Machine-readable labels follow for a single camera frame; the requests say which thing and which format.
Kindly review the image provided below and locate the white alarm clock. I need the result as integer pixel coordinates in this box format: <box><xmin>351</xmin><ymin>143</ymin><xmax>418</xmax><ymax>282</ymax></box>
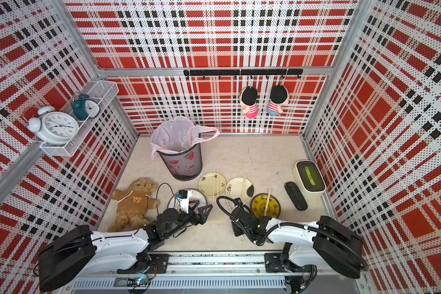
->
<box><xmin>27</xmin><ymin>105</ymin><xmax>80</xmax><ymax>145</ymax></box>

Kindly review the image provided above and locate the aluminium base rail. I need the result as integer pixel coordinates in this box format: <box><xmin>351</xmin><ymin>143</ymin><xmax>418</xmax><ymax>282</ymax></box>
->
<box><xmin>59</xmin><ymin>251</ymin><xmax>369</xmax><ymax>294</ymax></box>

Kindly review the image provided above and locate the cream plate with black pattern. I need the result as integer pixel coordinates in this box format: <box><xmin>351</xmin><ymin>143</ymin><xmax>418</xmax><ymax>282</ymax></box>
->
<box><xmin>225</xmin><ymin>177</ymin><xmax>254</xmax><ymax>202</ymax></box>

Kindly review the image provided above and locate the bare wooden chopsticks pair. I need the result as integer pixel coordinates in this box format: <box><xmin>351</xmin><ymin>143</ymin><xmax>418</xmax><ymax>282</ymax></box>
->
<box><xmin>263</xmin><ymin>188</ymin><xmax>272</xmax><ymax>216</ymax></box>

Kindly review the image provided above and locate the yellow dark patterned plate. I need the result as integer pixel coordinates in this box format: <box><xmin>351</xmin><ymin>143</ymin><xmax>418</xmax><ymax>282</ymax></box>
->
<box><xmin>250</xmin><ymin>194</ymin><xmax>281</xmax><ymax>219</ymax></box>

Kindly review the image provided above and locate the doll with pink dress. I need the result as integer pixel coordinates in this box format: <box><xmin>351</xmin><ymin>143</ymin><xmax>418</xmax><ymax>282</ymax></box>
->
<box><xmin>240</xmin><ymin>86</ymin><xmax>258</xmax><ymax>119</ymax></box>

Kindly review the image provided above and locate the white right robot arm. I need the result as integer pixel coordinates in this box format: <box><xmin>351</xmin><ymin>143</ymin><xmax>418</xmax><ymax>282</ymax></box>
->
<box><xmin>216</xmin><ymin>196</ymin><xmax>369</xmax><ymax>279</ymax></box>

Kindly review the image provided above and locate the black hook rail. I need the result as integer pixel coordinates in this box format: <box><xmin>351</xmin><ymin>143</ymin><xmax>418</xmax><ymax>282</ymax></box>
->
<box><xmin>183</xmin><ymin>69</ymin><xmax>304</xmax><ymax>78</ymax></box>

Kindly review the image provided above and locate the cream plate with flowers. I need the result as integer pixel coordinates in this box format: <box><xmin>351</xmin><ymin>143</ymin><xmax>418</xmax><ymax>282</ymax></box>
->
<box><xmin>198</xmin><ymin>172</ymin><xmax>227</xmax><ymax>197</ymax></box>

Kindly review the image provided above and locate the black mesh trash bin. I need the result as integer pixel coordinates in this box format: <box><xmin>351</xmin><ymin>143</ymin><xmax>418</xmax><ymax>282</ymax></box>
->
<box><xmin>158</xmin><ymin>143</ymin><xmax>203</xmax><ymax>181</ymax></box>

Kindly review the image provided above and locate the pink plastic bin liner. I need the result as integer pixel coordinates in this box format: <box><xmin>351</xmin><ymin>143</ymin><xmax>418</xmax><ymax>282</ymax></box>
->
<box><xmin>149</xmin><ymin>116</ymin><xmax>221</xmax><ymax>161</ymax></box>

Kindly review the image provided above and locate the brown teddy bear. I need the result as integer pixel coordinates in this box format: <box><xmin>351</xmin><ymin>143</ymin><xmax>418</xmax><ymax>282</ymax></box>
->
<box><xmin>108</xmin><ymin>178</ymin><xmax>159</xmax><ymax>232</ymax></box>

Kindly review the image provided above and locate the white orange patterned plate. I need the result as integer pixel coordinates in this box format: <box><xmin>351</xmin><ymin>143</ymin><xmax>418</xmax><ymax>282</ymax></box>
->
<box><xmin>167</xmin><ymin>189</ymin><xmax>208</xmax><ymax>213</ymax></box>

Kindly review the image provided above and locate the white box with green display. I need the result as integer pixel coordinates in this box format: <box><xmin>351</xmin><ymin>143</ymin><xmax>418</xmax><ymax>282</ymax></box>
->
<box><xmin>293</xmin><ymin>160</ymin><xmax>326</xmax><ymax>198</ymax></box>

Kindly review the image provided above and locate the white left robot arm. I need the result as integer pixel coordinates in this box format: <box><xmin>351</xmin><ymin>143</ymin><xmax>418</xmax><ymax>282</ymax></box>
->
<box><xmin>37</xmin><ymin>201</ymin><xmax>213</xmax><ymax>292</ymax></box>

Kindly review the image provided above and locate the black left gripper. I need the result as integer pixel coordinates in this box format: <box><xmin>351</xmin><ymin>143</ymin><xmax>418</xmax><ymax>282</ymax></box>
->
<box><xmin>165</xmin><ymin>199</ymin><xmax>213</xmax><ymax>238</ymax></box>

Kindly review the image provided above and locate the green circuit board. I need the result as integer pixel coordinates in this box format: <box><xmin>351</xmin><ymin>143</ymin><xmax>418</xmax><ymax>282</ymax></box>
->
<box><xmin>127</xmin><ymin>277</ymin><xmax>150</xmax><ymax>289</ymax></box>

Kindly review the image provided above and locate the black remote control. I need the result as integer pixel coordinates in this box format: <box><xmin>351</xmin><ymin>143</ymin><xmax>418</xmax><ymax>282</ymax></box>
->
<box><xmin>284</xmin><ymin>181</ymin><xmax>308</xmax><ymax>211</ymax></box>

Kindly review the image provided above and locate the teal alarm clock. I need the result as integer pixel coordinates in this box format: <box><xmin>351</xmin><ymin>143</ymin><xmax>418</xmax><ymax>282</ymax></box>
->
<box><xmin>71</xmin><ymin>94</ymin><xmax>100</xmax><ymax>121</ymax></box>

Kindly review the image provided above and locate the doll with striped shirt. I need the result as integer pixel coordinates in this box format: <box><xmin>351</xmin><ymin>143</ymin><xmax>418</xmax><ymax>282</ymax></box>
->
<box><xmin>267</xmin><ymin>85</ymin><xmax>290</xmax><ymax>116</ymax></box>

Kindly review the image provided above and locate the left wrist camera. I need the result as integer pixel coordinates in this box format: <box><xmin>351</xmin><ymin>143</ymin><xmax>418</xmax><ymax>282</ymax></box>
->
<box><xmin>176</xmin><ymin>190</ymin><xmax>192</xmax><ymax>213</ymax></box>

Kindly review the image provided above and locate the white wire wall shelf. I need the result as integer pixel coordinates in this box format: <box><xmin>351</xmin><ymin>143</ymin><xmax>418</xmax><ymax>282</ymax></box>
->
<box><xmin>40</xmin><ymin>80</ymin><xmax>119</xmax><ymax>157</ymax></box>

